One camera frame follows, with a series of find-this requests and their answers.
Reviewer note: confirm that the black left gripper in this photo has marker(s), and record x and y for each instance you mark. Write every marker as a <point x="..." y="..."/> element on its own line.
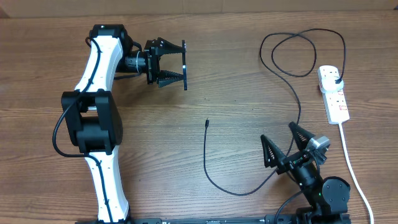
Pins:
<point x="152" y="61"/>

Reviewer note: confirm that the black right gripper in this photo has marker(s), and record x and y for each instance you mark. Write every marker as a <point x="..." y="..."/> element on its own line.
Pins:
<point x="276" y="156"/>

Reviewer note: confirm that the smartphone with blue screen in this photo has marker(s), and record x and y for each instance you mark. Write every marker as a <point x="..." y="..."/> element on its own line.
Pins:
<point x="184" y="65"/>

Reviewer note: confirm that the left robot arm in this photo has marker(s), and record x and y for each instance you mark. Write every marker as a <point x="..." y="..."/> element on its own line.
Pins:
<point x="90" y="112"/>

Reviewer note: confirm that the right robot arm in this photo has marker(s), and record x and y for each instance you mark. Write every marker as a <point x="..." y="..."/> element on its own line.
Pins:
<point x="327" y="197"/>

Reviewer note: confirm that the white power strip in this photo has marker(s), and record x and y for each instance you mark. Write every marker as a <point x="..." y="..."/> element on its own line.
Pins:
<point x="335" y="103"/>

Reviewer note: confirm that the white USB wall charger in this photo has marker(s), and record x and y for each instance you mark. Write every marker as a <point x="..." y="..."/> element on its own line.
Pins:
<point x="330" y="85"/>

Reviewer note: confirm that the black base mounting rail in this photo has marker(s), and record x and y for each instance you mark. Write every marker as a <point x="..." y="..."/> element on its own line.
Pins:
<point x="211" y="220"/>

